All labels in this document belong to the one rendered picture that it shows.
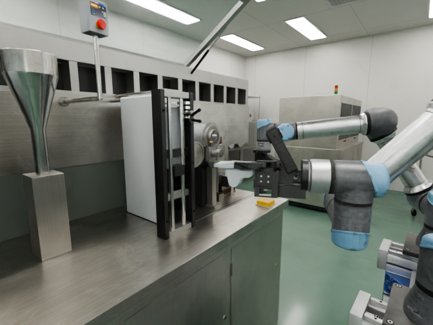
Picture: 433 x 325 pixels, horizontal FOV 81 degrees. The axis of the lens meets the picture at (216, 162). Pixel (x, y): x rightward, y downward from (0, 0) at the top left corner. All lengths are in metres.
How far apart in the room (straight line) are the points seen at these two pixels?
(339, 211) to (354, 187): 0.06
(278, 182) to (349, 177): 0.14
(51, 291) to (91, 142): 0.66
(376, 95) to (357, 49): 0.91
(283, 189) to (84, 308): 0.54
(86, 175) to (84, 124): 0.23
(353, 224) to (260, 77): 5.86
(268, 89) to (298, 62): 0.86
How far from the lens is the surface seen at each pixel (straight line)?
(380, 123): 1.19
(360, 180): 0.59
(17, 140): 1.19
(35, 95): 0.92
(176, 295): 0.93
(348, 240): 0.63
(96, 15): 1.00
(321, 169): 0.58
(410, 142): 0.75
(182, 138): 0.98
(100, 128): 1.30
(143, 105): 1.11
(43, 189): 0.95
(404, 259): 1.40
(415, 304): 0.93
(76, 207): 1.30
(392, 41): 5.68
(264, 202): 1.34
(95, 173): 1.31
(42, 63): 0.92
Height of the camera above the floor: 1.34
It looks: 10 degrees down
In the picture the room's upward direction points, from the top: straight up
